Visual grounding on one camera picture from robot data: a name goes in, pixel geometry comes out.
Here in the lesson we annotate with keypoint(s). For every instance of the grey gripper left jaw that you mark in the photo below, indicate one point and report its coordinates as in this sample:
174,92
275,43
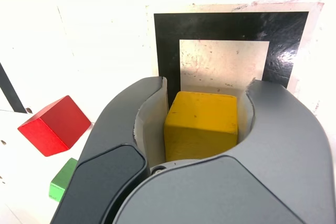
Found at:
113,129

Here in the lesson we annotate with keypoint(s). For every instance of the green cube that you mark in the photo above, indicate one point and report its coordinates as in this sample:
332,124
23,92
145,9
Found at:
61,182

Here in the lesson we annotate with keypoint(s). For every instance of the black tape square outline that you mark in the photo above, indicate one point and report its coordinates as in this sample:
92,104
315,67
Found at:
168,45

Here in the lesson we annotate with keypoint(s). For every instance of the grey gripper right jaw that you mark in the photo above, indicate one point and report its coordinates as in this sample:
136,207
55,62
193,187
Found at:
275,155

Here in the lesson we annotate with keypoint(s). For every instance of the red cube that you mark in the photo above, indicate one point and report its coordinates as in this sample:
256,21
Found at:
55,127

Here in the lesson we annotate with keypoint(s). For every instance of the yellow cube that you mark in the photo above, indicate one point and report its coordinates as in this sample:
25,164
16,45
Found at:
202,124

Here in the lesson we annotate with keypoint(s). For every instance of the black tape strip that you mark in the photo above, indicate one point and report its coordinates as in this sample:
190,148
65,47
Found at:
10,90

